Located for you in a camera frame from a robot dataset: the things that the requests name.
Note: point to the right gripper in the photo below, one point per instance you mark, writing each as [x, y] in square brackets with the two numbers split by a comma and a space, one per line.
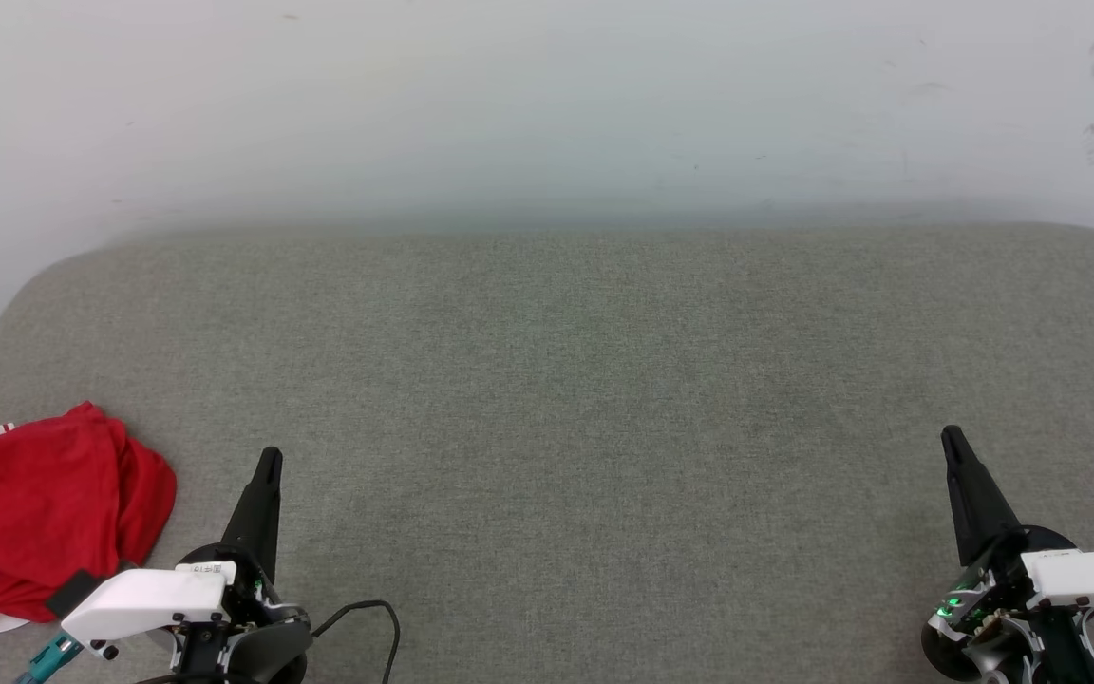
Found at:
[1003, 617]

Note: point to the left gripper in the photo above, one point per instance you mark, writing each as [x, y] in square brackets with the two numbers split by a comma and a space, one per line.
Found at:
[262, 636]

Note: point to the red white jersey shirt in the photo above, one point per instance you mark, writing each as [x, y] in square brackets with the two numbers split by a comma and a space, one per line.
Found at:
[34, 494]

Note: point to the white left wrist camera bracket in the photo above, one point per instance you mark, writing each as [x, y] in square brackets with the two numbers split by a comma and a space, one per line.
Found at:
[143, 598]

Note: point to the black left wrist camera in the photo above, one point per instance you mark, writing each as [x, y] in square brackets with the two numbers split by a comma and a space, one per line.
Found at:
[72, 591]

